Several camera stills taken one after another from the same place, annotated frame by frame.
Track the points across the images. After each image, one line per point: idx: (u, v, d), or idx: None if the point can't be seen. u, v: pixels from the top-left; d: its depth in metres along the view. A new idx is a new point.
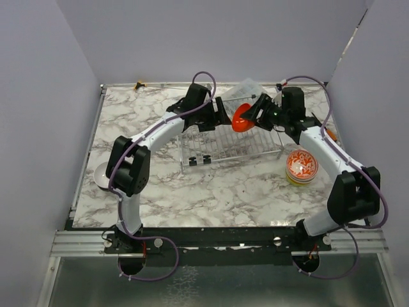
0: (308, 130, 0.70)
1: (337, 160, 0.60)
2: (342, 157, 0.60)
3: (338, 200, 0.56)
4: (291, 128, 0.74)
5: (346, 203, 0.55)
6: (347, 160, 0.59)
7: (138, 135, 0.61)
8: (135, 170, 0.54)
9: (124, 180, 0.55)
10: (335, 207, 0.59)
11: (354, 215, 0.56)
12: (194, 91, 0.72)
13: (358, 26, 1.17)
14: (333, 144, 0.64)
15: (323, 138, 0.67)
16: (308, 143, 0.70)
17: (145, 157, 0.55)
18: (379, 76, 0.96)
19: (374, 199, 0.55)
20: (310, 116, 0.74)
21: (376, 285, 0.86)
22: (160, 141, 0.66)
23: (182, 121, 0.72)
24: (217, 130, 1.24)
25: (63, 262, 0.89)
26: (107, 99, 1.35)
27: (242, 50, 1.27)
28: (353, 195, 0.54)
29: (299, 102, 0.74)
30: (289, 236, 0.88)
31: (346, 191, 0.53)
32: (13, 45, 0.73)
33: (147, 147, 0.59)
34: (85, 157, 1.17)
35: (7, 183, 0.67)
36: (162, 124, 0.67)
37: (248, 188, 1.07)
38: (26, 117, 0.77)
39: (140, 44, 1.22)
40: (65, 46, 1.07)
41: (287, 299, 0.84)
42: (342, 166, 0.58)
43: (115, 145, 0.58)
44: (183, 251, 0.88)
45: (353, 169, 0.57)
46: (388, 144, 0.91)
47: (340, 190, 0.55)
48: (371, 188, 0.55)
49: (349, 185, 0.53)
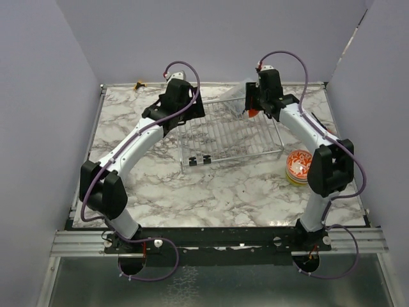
0: (287, 108, 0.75)
1: (315, 135, 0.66)
2: (319, 132, 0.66)
3: (317, 171, 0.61)
4: (271, 106, 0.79)
5: (326, 175, 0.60)
6: (324, 135, 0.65)
7: (107, 158, 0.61)
8: (107, 197, 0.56)
9: (98, 204, 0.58)
10: (315, 180, 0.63)
11: (332, 186, 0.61)
12: (174, 89, 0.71)
13: (358, 26, 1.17)
14: (310, 119, 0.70)
15: (301, 115, 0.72)
16: (288, 121, 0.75)
17: (114, 186, 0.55)
18: (379, 75, 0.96)
19: (348, 169, 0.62)
20: (287, 94, 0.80)
21: (376, 285, 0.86)
22: (136, 155, 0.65)
23: (160, 127, 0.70)
24: (217, 130, 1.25)
25: (63, 262, 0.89)
26: (107, 99, 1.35)
27: (242, 50, 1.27)
28: (330, 167, 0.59)
29: (275, 81, 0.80)
30: (289, 236, 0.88)
31: (325, 162, 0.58)
32: (13, 45, 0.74)
33: (117, 171, 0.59)
34: (85, 157, 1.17)
35: (7, 183, 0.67)
36: (135, 137, 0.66)
37: (248, 188, 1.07)
38: (26, 116, 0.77)
39: (140, 43, 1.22)
40: (64, 45, 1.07)
41: (287, 299, 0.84)
42: (319, 141, 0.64)
43: (84, 170, 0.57)
44: (183, 251, 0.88)
45: (329, 142, 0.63)
46: (387, 144, 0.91)
47: (318, 162, 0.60)
48: (346, 158, 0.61)
49: (327, 155, 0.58)
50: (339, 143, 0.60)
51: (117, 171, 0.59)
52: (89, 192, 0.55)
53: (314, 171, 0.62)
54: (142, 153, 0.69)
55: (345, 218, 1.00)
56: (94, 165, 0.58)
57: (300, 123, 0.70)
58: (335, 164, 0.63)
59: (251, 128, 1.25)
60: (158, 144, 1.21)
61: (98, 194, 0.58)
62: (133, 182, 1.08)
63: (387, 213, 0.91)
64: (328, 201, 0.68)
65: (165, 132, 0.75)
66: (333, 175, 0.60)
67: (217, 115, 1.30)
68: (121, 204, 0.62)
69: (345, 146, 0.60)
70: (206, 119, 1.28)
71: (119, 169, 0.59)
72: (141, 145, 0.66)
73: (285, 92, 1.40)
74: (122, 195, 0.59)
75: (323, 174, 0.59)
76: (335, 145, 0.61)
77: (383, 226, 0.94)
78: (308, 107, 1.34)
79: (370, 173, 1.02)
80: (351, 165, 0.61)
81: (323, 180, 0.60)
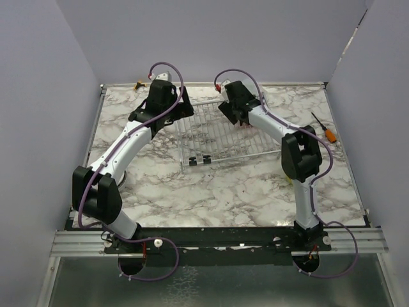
0: (254, 110, 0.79)
1: (280, 127, 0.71)
2: (283, 123, 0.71)
3: (287, 158, 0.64)
4: (239, 112, 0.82)
5: (296, 160, 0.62)
6: (287, 125, 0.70)
7: (99, 162, 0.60)
8: (102, 202, 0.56)
9: (93, 210, 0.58)
10: (289, 167, 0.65)
11: (305, 170, 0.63)
12: (157, 90, 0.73)
13: (358, 25, 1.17)
14: (275, 115, 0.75)
15: (266, 113, 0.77)
16: (257, 122, 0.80)
17: (109, 187, 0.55)
18: (379, 75, 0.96)
19: (316, 152, 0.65)
20: (254, 99, 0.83)
21: (376, 285, 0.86)
22: (127, 158, 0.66)
23: (147, 128, 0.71)
24: (217, 130, 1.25)
25: (63, 262, 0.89)
26: (107, 99, 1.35)
27: (242, 50, 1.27)
28: (298, 151, 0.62)
29: (239, 88, 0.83)
30: (289, 236, 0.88)
31: (292, 147, 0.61)
32: (13, 44, 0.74)
33: (111, 173, 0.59)
34: (85, 157, 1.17)
35: (7, 183, 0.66)
36: (124, 139, 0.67)
37: (248, 188, 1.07)
38: (26, 116, 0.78)
39: (140, 43, 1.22)
40: (64, 44, 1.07)
41: (287, 300, 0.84)
42: (285, 131, 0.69)
43: (75, 177, 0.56)
44: (183, 251, 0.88)
45: (293, 130, 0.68)
46: (388, 143, 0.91)
47: (285, 150, 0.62)
48: (311, 140, 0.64)
49: (293, 142, 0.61)
50: (302, 129, 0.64)
51: (110, 173, 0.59)
52: (83, 199, 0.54)
53: (286, 158, 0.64)
54: (133, 155, 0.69)
55: (345, 218, 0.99)
56: (85, 170, 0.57)
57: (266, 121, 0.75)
58: (303, 149, 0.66)
59: (250, 129, 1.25)
60: (158, 144, 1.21)
61: (92, 199, 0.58)
62: (133, 182, 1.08)
63: (387, 213, 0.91)
64: (309, 187, 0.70)
65: (154, 133, 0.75)
66: (303, 159, 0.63)
67: (217, 115, 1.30)
68: (116, 209, 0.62)
69: (309, 132, 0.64)
70: (206, 119, 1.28)
71: (112, 171, 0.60)
72: (131, 148, 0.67)
73: (285, 92, 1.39)
74: (116, 199, 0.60)
75: (293, 159, 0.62)
76: (300, 131, 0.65)
77: (383, 226, 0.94)
78: (308, 107, 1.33)
79: (370, 172, 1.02)
80: (318, 148, 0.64)
81: (296, 166, 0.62)
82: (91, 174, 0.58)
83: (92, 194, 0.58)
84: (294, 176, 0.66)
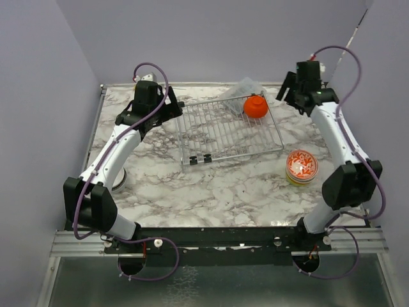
0: (323, 105, 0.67)
1: (344, 147, 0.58)
2: (351, 144, 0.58)
3: (334, 185, 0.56)
4: (305, 98, 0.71)
5: (340, 191, 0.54)
6: (354, 149, 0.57)
7: (89, 171, 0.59)
8: (96, 210, 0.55)
9: (89, 220, 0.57)
10: (330, 192, 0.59)
11: (344, 203, 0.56)
12: (143, 91, 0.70)
13: (358, 25, 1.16)
14: (345, 126, 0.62)
15: (335, 119, 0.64)
16: (320, 121, 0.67)
17: (103, 196, 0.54)
18: (379, 76, 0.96)
19: (369, 190, 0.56)
20: (328, 89, 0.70)
21: (377, 286, 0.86)
22: (118, 162, 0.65)
23: (135, 131, 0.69)
24: (217, 130, 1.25)
25: (63, 262, 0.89)
26: (107, 99, 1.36)
27: (242, 50, 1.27)
28: (349, 185, 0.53)
29: (314, 70, 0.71)
30: (289, 236, 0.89)
31: (345, 181, 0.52)
32: (13, 45, 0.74)
33: (102, 181, 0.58)
34: (85, 157, 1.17)
35: (7, 183, 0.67)
36: (113, 144, 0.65)
37: (248, 188, 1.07)
38: (26, 116, 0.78)
39: (141, 45, 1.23)
40: (64, 45, 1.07)
41: (287, 300, 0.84)
42: (347, 155, 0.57)
43: (66, 188, 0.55)
44: (183, 251, 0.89)
45: (357, 160, 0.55)
46: (387, 144, 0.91)
47: (338, 177, 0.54)
48: (370, 177, 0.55)
49: (350, 175, 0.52)
50: (368, 162, 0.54)
51: (103, 181, 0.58)
52: (77, 212, 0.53)
53: (332, 183, 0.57)
54: (123, 160, 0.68)
55: (345, 218, 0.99)
56: (77, 180, 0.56)
57: (330, 126, 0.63)
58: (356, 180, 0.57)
59: (251, 129, 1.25)
60: (158, 144, 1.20)
61: (86, 209, 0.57)
62: (133, 182, 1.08)
63: (387, 213, 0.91)
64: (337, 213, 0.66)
65: (142, 135, 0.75)
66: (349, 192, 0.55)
67: (217, 115, 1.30)
68: (112, 216, 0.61)
69: (374, 168, 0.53)
70: (206, 119, 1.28)
71: (104, 179, 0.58)
72: (121, 153, 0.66)
73: None
74: (111, 204, 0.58)
75: (339, 190, 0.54)
76: (363, 163, 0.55)
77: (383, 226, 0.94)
78: None
79: None
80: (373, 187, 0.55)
81: (337, 197, 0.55)
82: (82, 184, 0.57)
83: (85, 204, 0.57)
84: (330, 201, 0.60)
